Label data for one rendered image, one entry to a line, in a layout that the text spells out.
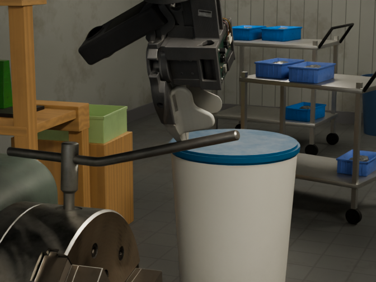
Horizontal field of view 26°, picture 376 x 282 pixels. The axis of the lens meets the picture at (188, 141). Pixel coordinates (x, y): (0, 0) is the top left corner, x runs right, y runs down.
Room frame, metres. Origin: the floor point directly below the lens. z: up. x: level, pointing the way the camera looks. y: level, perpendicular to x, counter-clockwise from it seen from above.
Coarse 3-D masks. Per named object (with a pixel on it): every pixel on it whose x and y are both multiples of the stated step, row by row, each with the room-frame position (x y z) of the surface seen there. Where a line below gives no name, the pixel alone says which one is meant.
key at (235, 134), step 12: (228, 132) 0.90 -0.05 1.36; (168, 144) 0.94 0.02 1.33; (180, 144) 0.93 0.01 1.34; (192, 144) 0.92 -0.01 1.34; (204, 144) 0.91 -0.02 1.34; (24, 156) 1.04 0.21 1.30; (36, 156) 1.03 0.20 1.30; (48, 156) 1.02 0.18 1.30; (60, 156) 1.01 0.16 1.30; (84, 156) 1.00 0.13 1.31; (108, 156) 0.98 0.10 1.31; (120, 156) 0.97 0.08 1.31; (132, 156) 0.96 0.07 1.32; (144, 156) 0.95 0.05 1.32
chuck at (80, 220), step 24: (24, 216) 0.97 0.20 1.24; (48, 216) 0.97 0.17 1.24; (72, 216) 0.97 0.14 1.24; (96, 216) 0.97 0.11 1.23; (120, 216) 1.05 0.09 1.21; (24, 240) 0.92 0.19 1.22; (48, 240) 0.92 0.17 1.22; (72, 240) 0.91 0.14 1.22; (96, 240) 0.97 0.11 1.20; (120, 240) 1.05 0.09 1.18; (0, 264) 0.90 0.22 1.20; (24, 264) 0.89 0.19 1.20; (72, 264) 0.91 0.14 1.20; (96, 264) 0.97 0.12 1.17; (120, 264) 1.05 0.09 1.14
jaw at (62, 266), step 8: (48, 256) 0.90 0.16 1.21; (56, 256) 0.90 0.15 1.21; (48, 264) 0.89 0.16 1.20; (56, 264) 0.89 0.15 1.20; (64, 264) 0.89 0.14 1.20; (40, 272) 0.89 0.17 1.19; (48, 272) 0.89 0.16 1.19; (56, 272) 0.88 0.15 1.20; (64, 272) 0.89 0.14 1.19; (72, 272) 0.90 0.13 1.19; (80, 272) 0.89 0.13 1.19; (88, 272) 0.89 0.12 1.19; (96, 272) 0.89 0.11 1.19; (104, 272) 0.90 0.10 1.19; (40, 280) 0.88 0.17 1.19; (48, 280) 0.88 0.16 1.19; (56, 280) 0.88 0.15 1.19; (64, 280) 0.89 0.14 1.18; (72, 280) 0.89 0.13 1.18; (80, 280) 0.89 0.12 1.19; (88, 280) 0.88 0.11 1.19; (96, 280) 0.88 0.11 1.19; (104, 280) 0.90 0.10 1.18
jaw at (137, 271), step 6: (138, 264) 1.11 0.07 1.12; (138, 270) 1.09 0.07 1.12; (144, 270) 1.09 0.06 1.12; (150, 270) 1.09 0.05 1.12; (156, 270) 1.09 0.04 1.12; (132, 276) 1.07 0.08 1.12; (138, 276) 1.07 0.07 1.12; (144, 276) 1.07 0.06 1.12; (150, 276) 1.07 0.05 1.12; (156, 276) 1.07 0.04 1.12
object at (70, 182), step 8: (64, 144) 1.00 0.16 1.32; (72, 144) 1.00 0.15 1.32; (64, 152) 1.00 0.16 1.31; (72, 152) 1.00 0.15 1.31; (64, 160) 1.00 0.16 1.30; (72, 160) 1.00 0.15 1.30; (64, 168) 1.00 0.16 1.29; (72, 168) 1.00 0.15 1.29; (64, 176) 1.00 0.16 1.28; (72, 176) 1.00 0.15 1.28; (64, 184) 1.00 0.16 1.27; (72, 184) 1.00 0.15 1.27; (64, 192) 1.00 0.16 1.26; (72, 192) 1.00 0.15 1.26; (64, 200) 1.00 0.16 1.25; (72, 200) 1.00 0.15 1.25; (64, 208) 1.00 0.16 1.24; (72, 208) 1.00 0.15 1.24
